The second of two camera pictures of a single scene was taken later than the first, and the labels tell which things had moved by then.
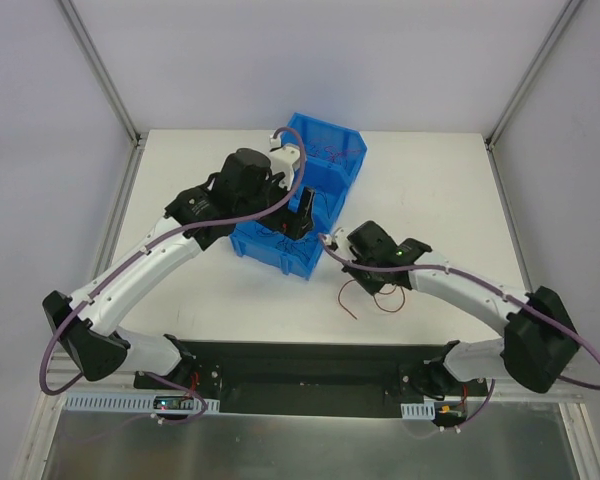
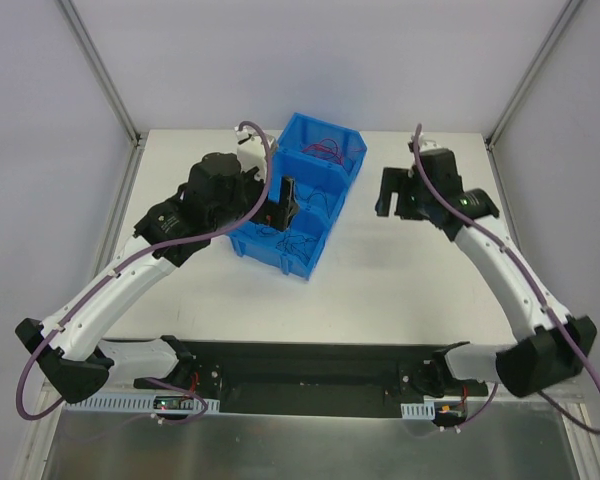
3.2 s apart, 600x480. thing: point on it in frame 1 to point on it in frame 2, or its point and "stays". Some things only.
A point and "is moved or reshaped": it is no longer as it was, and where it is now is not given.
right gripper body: (356, 254) to (402, 192)
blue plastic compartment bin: (334, 157) stays
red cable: (330, 152) is moved or reshaped
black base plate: (314, 377) stays
